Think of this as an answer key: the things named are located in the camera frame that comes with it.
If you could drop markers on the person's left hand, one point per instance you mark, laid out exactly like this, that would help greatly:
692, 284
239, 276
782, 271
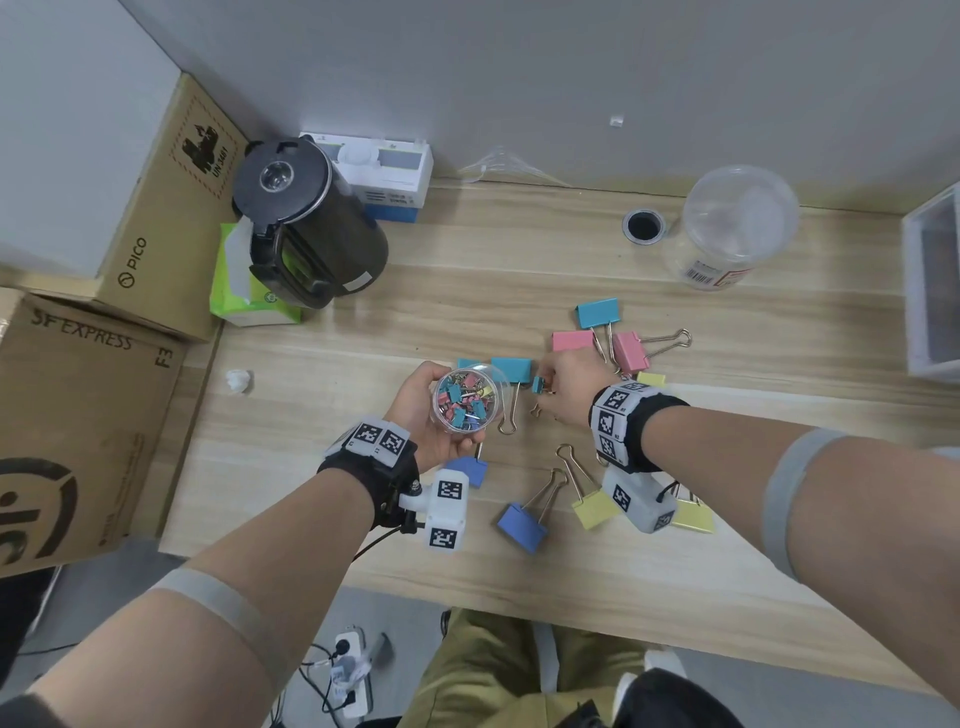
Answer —
412, 420

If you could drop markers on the person's right hand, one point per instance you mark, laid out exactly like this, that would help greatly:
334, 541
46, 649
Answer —
574, 390

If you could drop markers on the large pink binder clip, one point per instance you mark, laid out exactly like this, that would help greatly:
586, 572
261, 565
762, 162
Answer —
572, 341
630, 352

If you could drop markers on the small clear plastic jar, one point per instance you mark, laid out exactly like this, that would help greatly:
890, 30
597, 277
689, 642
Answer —
469, 409

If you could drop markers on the large blue binder clip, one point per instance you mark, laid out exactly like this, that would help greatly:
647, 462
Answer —
469, 471
523, 527

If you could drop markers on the large yellow binder clip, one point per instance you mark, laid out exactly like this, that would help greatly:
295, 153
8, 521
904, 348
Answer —
651, 379
596, 510

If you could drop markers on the large clear plastic jar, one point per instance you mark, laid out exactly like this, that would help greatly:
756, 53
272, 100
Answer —
705, 274

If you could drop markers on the person's left forearm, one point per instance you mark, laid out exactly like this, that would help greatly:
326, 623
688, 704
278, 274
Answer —
285, 555

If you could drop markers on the person's right forearm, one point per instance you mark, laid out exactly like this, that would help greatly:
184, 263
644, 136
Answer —
720, 457

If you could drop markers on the person's olive trousers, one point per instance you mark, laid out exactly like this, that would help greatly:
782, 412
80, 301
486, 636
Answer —
480, 675

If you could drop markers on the person's black white shoe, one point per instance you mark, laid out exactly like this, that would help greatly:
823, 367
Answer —
675, 705

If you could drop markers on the person's black sleeve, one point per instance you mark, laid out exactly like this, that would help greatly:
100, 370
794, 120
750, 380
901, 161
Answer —
30, 716

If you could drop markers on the crumpled white paper ball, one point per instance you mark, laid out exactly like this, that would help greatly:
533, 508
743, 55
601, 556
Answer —
238, 381

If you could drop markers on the black electric kettle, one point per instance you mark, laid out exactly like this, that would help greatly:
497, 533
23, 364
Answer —
330, 240

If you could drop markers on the green tissue pack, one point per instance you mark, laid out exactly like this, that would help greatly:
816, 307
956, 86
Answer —
232, 300

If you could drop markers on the clear plastic wrap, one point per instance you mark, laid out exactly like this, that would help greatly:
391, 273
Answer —
510, 169

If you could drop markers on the white and blue box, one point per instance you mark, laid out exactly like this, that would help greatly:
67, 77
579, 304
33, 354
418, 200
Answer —
397, 172

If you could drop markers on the white power strip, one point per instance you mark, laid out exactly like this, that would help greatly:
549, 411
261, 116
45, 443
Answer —
352, 671

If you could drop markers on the black waist pouch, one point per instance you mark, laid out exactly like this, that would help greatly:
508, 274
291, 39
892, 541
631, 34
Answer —
581, 716

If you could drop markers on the big brown box black logo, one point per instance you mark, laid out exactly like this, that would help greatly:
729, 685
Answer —
75, 435

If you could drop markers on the white plastic drawer organiser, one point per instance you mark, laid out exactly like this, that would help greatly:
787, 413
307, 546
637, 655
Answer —
919, 300

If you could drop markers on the brown cardboard box white top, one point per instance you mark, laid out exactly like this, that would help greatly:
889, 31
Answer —
75, 150

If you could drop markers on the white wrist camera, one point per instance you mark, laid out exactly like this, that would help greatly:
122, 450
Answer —
446, 510
637, 510

